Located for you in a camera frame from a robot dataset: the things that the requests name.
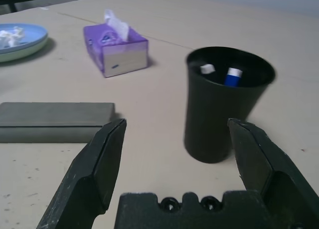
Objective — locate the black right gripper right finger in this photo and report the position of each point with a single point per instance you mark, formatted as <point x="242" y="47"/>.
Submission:
<point x="281" y="179"/>

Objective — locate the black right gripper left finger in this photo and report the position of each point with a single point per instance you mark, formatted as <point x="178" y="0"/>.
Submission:
<point x="82" y="184"/>

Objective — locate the grey glasses case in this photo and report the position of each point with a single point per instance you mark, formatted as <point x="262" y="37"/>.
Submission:
<point x="49" y="122"/>

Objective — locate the white marker blue cap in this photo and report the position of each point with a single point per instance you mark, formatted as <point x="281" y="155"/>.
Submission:
<point x="233" y="77"/>

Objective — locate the white marker black cap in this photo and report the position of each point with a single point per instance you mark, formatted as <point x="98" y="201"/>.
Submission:
<point x="207" y="69"/>

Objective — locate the blue plastic plate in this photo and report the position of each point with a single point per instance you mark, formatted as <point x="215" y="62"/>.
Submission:
<point x="35" y="33"/>

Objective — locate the black plastic cup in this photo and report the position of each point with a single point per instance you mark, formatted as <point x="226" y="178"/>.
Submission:
<point x="211" y="119"/>

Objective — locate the purple tissue pack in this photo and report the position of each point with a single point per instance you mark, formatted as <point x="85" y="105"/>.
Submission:
<point x="117" y="54"/>

